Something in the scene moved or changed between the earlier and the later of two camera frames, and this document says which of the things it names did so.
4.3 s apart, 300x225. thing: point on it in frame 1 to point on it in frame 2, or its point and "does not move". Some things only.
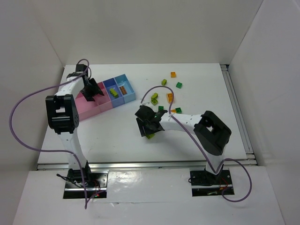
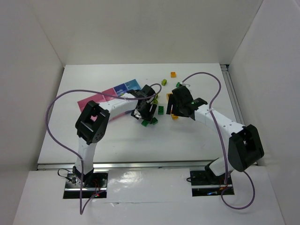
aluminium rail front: x=170 y=164 does not move
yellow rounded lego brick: x=169 y=96 does not move
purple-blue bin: x=111 y=84 to x=120 y=89
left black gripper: x=91 y=90 to x=144 y=113
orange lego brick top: x=173 y=74 does not move
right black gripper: x=144 y=126 to x=173 y=106
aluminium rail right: x=250 y=153 does not move
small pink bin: x=104 y=101 to x=110 y=91
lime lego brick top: x=163 y=82 does not move
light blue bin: x=123 y=80 to x=132 y=85
